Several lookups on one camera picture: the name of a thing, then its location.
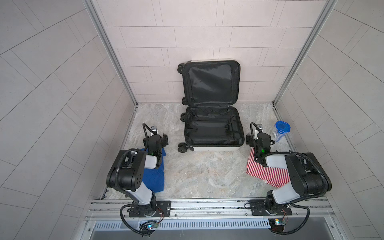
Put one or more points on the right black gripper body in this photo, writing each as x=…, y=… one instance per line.
x=262, y=142

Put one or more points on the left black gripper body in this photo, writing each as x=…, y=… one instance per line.
x=155, y=142

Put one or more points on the clear cup blue lid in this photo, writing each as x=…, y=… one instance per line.
x=280, y=129

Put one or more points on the blue t-shirt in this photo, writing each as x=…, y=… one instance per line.
x=154, y=179

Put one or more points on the red white striped cloth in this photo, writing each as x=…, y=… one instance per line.
x=275, y=177

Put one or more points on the black suitcase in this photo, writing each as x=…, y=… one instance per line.
x=211, y=121

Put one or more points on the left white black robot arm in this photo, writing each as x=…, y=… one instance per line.
x=127, y=173

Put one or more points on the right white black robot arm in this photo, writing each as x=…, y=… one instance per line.
x=295, y=176

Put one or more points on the right small circuit board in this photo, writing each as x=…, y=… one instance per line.
x=277, y=225

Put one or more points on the small circuit board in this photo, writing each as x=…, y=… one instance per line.
x=277, y=225
x=149, y=226

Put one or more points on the left small circuit board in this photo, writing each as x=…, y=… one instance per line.
x=149, y=226

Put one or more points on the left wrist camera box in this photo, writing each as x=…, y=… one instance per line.
x=154, y=130

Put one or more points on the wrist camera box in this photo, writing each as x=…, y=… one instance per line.
x=154, y=130
x=259, y=129

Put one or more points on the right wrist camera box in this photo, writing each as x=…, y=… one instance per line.
x=259, y=129

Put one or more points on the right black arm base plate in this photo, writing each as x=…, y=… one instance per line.
x=268, y=208

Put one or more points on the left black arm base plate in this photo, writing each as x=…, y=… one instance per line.
x=153, y=210

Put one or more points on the aluminium mounting rail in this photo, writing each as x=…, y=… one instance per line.
x=204, y=214

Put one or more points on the left aluminium corner post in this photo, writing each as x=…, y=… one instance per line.
x=108, y=46

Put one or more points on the aluminium corner post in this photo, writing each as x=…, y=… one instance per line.
x=324, y=14
x=108, y=46

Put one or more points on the right aluminium corner post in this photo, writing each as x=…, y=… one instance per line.
x=324, y=14

